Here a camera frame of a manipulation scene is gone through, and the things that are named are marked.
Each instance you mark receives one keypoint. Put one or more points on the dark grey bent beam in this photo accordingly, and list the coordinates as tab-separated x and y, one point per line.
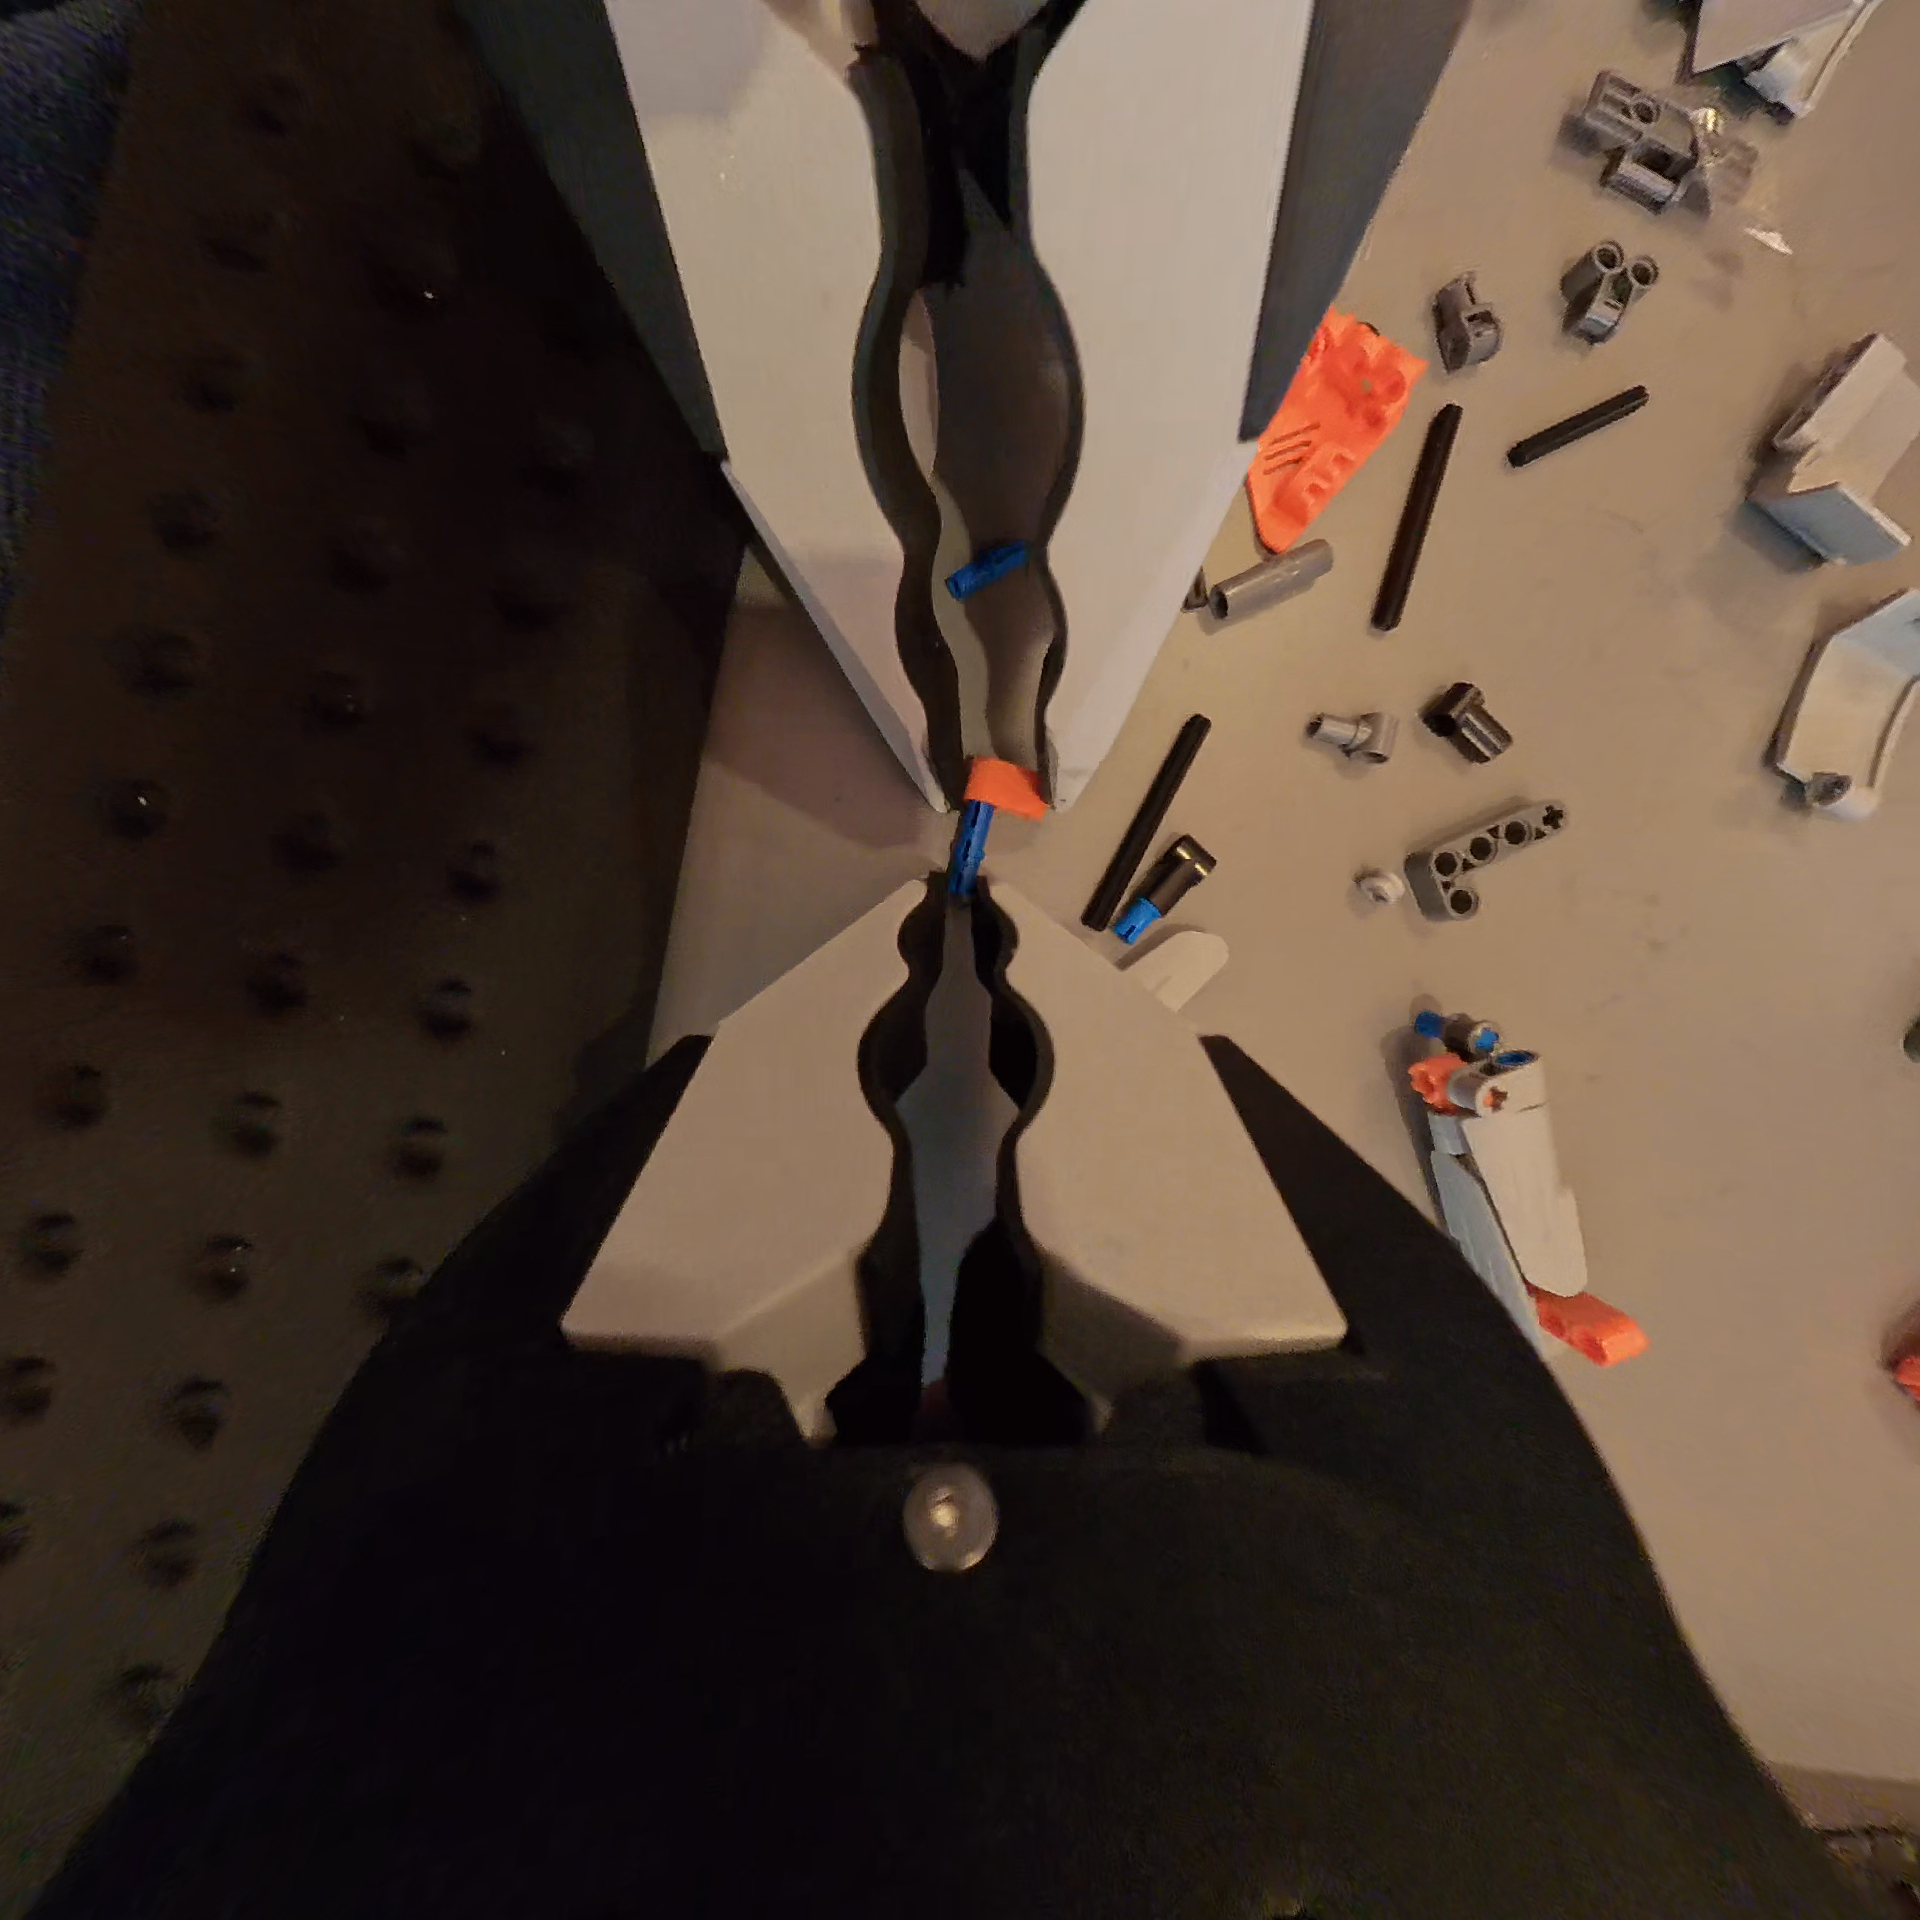
1486	863

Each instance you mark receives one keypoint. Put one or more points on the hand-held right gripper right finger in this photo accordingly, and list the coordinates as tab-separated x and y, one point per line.
1169	1199

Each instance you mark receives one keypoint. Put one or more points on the small dark grey connector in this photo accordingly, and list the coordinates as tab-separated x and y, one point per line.
1463	321
1609	288

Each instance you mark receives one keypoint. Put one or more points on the clear plastic piece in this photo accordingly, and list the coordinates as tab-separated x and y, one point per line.
1743	181

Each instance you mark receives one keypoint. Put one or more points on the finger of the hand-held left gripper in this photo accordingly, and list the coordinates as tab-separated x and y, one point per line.
1169	238
753	238

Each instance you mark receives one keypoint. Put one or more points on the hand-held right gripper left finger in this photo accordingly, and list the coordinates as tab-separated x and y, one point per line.
719	1199

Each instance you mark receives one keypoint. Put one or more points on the small orange piece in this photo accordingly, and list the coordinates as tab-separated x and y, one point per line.
1007	792

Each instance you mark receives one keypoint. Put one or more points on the short black axle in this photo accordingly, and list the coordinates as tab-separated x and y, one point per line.
1574	426

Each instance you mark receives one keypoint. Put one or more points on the grey elbow connector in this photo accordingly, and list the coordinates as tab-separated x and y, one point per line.
1350	731

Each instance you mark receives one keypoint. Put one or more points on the short blue pin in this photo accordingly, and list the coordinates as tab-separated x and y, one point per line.
983	573
967	855

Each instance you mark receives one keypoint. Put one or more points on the orange triangular panel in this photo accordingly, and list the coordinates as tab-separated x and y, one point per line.
1331	422
1905	1364

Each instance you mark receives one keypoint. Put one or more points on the black stubby connector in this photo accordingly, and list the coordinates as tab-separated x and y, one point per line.
1467	720

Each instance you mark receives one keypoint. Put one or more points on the light grey long bar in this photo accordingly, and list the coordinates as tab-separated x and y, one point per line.
1180	967

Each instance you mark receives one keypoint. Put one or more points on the grey tube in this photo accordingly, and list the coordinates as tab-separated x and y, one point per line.
1271	577

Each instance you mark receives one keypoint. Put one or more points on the grey axle connector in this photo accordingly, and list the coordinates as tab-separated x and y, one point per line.
1639	136

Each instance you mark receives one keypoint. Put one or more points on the dark blue cloth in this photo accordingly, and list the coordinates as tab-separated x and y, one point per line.
46	238

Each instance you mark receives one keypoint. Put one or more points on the medium black axle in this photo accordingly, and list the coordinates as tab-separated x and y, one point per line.
1148	819

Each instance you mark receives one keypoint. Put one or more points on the white orange assembled part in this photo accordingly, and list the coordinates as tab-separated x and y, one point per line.
1517	1187

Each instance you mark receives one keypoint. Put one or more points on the long black axle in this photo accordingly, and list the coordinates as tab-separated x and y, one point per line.
1419	517

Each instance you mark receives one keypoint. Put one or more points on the light grey bracket piece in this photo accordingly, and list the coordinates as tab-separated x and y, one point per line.
1838	450
1854	707

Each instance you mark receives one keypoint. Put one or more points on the black connector with blue pin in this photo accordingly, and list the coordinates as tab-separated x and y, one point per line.
1165	893

